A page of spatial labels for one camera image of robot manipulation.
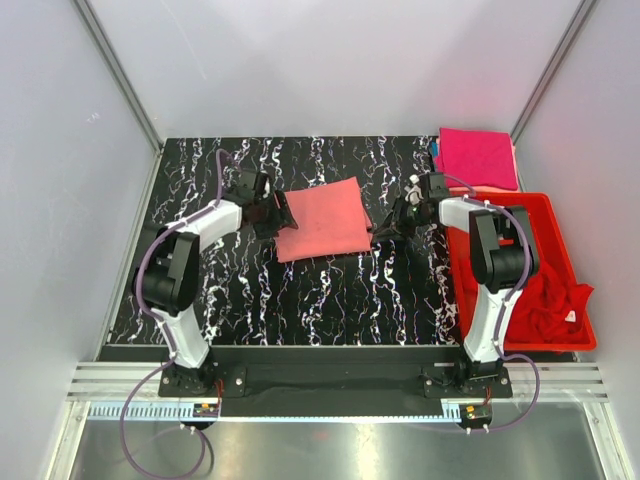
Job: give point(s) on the red t shirt in bin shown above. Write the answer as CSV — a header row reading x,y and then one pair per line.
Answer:
x,y
551,314

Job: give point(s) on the aluminium corner post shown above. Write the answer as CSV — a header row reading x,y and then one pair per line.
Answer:
x,y
560,54
100,38

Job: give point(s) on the black marble pattern mat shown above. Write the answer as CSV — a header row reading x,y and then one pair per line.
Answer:
x,y
396,294

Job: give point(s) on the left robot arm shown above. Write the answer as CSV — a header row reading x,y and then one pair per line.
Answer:
x,y
166,274

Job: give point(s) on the magenta folded t shirt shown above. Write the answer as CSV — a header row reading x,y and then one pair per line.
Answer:
x,y
455,143

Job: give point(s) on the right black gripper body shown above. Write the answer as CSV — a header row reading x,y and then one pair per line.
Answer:
x,y
408,217

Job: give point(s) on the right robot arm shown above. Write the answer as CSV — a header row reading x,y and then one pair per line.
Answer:
x,y
503,257

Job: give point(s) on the left aluminium corner post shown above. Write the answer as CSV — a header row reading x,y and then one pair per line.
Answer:
x,y
100,38

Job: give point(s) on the right aluminium corner post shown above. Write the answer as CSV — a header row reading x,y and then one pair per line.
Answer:
x,y
560,54

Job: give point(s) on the red plastic bin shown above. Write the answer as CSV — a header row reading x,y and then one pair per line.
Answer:
x,y
543,220

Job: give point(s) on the white cable duct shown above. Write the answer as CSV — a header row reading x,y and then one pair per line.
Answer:
x,y
195,412

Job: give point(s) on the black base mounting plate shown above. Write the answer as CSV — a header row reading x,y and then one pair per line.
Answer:
x,y
369,398

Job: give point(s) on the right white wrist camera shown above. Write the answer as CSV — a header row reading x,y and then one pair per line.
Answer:
x,y
414,191

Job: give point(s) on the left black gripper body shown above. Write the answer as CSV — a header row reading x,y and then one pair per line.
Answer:
x,y
266,216

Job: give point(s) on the salmon pink t shirt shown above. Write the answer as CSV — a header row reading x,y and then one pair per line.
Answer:
x,y
331,220

